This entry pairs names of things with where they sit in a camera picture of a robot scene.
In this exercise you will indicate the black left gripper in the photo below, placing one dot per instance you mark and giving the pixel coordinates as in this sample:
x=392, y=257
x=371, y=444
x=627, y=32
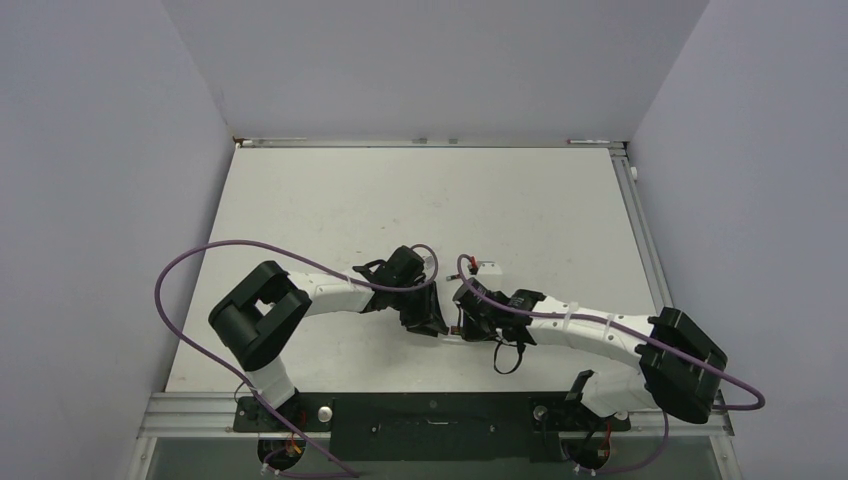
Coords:
x=426, y=319

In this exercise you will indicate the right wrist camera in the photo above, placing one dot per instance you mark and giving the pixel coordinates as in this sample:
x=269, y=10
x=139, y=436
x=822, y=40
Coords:
x=480, y=268

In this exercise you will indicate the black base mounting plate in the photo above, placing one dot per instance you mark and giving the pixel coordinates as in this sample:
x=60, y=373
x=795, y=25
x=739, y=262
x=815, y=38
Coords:
x=536, y=426

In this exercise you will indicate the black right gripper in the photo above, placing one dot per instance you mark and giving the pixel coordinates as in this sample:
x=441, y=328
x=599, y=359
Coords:
x=473, y=333

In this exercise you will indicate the white remote control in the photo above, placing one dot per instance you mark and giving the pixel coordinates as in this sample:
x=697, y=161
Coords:
x=452, y=334

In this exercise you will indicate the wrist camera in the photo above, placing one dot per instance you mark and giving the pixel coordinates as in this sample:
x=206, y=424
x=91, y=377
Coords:
x=430, y=264
x=480, y=268

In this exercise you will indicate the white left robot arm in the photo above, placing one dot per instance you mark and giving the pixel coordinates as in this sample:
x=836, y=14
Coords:
x=260, y=314

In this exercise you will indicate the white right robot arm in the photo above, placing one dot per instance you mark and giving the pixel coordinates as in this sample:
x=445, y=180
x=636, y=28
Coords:
x=669, y=362

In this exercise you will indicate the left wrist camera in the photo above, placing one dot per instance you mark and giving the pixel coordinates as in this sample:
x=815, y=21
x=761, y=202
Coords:
x=430, y=264

